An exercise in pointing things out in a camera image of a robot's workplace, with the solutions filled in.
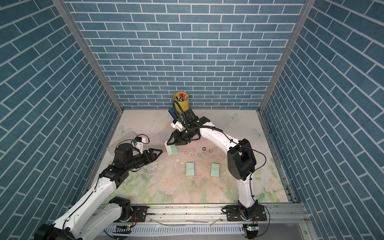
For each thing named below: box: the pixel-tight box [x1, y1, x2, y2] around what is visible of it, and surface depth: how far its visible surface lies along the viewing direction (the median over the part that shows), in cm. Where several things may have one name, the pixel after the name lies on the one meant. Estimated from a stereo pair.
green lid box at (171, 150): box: [164, 140, 179, 156], surface depth 79 cm
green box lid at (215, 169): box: [210, 162, 220, 178], surface depth 89 cm
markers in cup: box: [175, 93, 188, 102], surface depth 114 cm
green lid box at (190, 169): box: [185, 162, 195, 177], surface depth 88 cm
